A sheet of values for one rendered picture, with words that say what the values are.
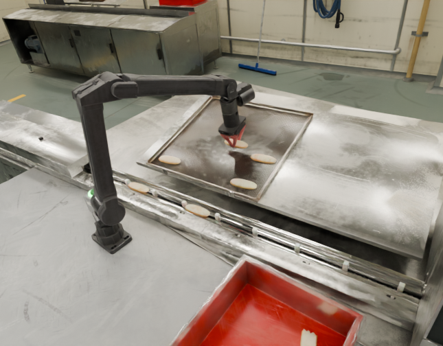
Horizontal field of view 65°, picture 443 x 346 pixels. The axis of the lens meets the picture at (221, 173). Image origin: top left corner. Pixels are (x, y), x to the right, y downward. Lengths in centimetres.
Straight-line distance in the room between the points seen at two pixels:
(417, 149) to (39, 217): 138
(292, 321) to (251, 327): 10
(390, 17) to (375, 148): 329
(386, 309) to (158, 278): 61
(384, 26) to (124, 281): 403
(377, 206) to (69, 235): 101
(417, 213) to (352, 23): 365
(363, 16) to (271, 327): 402
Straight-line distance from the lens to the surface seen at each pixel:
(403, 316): 98
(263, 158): 128
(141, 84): 100
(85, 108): 96
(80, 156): 153
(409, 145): 138
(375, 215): 114
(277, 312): 97
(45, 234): 137
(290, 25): 488
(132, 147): 169
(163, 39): 381
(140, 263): 113
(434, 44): 455
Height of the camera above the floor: 165
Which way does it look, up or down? 36 degrees down
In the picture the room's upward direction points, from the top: 6 degrees counter-clockwise
